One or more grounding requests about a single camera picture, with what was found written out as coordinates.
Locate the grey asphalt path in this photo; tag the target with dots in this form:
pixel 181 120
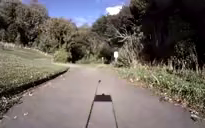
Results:
pixel 73 100

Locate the grass verge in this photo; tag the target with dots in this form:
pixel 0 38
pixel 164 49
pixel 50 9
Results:
pixel 176 83

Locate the dark wood of trees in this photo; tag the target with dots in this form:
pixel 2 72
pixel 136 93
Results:
pixel 170 26

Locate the row of trees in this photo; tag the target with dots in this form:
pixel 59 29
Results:
pixel 30 26

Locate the grass slope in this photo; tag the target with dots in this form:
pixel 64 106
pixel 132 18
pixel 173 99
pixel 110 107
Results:
pixel 20 66

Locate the white sign on post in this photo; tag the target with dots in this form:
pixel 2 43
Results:
pixel 115 54

